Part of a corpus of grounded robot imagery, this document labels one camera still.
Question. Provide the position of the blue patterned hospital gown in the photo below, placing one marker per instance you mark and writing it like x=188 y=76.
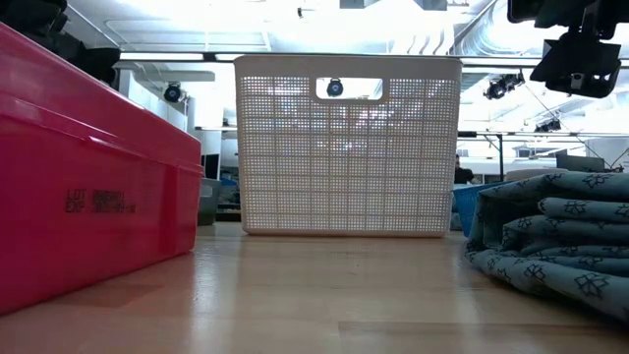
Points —
x=565 y=231

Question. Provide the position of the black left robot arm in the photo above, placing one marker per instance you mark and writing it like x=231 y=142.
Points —
x=49 y=39

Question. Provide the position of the small blue plastic basket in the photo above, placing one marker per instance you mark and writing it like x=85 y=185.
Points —
x=464 y=206

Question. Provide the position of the white perforated plastic basket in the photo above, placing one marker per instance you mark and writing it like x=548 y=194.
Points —
x=344 y=162

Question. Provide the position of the grey plastic bin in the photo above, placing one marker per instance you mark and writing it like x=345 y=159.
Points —
x=209 y=201

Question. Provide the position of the black track spotlight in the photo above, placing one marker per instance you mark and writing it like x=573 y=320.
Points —
x=501 y=86
x=548 y=126

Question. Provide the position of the dark background monitor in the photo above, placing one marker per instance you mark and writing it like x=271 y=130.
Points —
x=580 y=163

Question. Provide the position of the background table black leg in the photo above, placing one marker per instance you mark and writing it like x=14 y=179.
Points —
x=500 y=157

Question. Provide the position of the person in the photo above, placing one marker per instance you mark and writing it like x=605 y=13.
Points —
x=463 y=173

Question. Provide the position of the black round ceiling lamp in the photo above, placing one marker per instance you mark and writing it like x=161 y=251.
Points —
x=334 y=87
x=173 y=92

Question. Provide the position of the red first aid kit case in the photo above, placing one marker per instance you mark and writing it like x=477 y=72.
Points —
x=74 y=147

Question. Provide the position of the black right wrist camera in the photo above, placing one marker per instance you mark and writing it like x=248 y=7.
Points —
x=575 y=64

